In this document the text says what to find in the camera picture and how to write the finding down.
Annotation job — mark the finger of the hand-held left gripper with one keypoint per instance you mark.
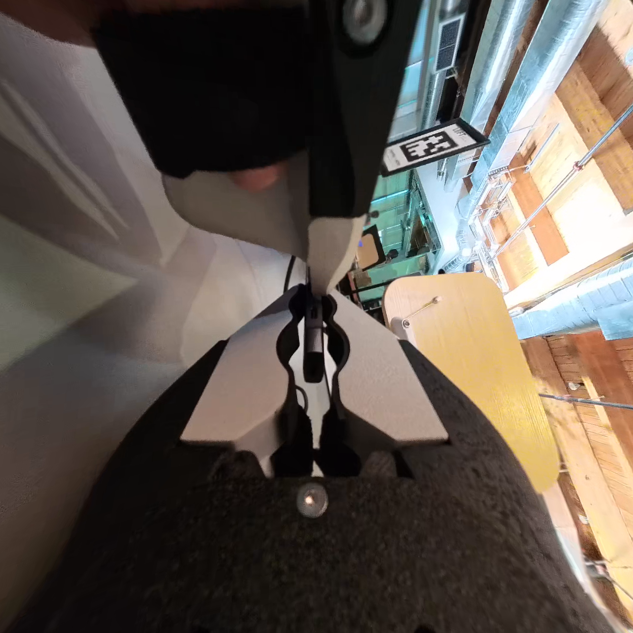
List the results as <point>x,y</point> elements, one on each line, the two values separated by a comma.
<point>331,247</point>

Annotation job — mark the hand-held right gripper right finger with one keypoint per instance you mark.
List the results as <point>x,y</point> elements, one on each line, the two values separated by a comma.
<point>390,395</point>

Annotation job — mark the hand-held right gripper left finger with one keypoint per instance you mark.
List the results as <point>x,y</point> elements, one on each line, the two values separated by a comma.
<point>237,395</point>

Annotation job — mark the grey desk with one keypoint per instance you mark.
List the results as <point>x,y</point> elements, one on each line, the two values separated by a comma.
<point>74,296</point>

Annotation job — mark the person's left hand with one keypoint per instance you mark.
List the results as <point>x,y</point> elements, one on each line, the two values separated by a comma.
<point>257,178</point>

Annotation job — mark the black framed sign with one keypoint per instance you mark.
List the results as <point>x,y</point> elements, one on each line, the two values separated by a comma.
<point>430,146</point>

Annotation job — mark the silver ventilation duct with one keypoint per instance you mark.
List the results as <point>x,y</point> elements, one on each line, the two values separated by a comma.
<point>519,74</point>

